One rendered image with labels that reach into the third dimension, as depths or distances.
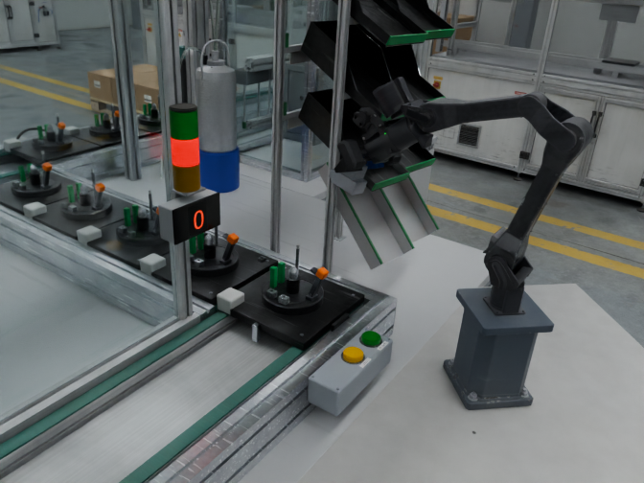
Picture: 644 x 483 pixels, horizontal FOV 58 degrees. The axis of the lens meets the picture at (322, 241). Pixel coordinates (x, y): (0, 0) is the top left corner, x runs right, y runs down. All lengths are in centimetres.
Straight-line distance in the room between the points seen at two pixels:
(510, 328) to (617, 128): 400
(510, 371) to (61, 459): 83
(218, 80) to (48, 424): 132
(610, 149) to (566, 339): 365
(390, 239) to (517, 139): 385
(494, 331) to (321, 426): 38
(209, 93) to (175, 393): 120
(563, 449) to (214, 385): 67
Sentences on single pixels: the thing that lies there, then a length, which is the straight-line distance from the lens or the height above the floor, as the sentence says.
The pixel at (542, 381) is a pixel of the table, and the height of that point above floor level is 86.
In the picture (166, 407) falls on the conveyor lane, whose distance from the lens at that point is 114.
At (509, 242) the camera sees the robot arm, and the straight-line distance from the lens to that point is 114.
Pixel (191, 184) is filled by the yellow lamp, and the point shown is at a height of 128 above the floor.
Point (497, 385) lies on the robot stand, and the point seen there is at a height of 91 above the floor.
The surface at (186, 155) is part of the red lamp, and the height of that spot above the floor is 133.
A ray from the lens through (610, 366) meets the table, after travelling 153.
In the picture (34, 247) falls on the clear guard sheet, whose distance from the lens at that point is 102.
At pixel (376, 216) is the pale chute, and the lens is 151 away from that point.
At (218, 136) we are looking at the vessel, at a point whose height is 107.
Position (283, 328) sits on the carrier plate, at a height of 97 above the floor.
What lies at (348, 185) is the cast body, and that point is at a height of 123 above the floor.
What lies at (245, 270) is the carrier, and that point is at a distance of 144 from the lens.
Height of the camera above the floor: 168
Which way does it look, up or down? 26 degrees down
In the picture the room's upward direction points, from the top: 4 degrees clockwise
